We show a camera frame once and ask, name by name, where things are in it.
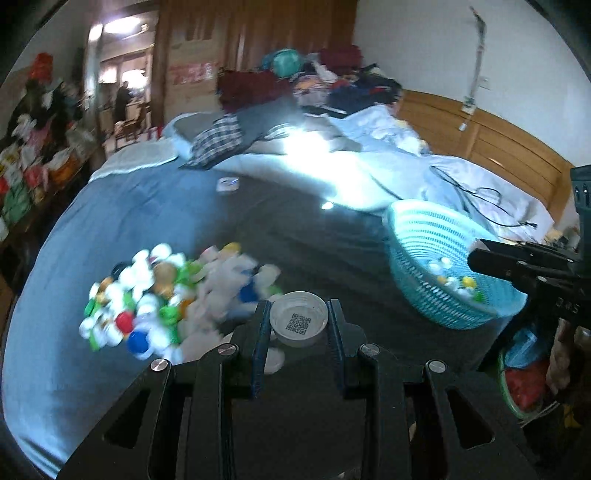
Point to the white pillow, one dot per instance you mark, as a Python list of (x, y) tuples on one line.
[(503, 184)]

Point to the pale duvet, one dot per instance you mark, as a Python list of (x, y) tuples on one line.
[(360, 170)]

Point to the wooden wardrobe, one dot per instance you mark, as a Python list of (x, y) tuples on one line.
[(258, 23)]

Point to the cluttered heap of bags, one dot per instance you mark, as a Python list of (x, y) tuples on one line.
[(37, 152)]

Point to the red bag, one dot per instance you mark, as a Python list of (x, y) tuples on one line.
[(41, 65)]

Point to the small white flat box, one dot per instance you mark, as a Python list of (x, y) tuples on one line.
[(228, 183)]

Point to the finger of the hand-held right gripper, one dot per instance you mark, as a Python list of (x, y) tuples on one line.
[(498, 270), (531, 254)]

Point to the green bin with red bag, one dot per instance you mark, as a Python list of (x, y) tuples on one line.
[(524, 387)]

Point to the wooden chair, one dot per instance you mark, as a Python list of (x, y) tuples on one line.
[(131, 122)]

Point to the teal round bag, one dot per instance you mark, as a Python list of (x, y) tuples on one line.
[(287, 62)]

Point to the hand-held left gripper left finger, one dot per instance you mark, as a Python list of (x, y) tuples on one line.
[(259, 350)]

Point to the stack of cardboard boxes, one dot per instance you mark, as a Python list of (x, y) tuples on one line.
[(194, 74)]

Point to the white code-printed single cap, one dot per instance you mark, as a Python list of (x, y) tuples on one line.
[(300, 307)]

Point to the white folded cloth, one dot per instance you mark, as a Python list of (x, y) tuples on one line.
[(134, 159)]

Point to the wooden headboard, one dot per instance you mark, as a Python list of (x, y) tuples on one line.
[(508, 134)]

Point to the large pile of bottle caps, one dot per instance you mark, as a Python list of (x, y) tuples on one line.
[(152, 295)]

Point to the teal perforated plastic basket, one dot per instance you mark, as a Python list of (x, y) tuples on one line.
[(415, 244)]

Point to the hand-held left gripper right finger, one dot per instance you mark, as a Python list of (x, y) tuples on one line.
[(336, 350)]

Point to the small group of sorted caps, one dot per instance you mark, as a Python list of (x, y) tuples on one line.
[(455, 279)]

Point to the pile of mixed clothes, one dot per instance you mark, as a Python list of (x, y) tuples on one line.
[(351, 87)]

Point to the blue bedsheet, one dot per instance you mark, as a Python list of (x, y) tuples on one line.
[(55, 258)]

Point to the dark red blanket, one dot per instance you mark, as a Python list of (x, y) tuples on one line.
[(249, 90)]

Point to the blue plastic bag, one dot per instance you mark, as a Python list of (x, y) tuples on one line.
[(526, 344)]

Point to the grey garment with plaid lining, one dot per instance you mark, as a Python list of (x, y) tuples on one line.
[(231, 134)]

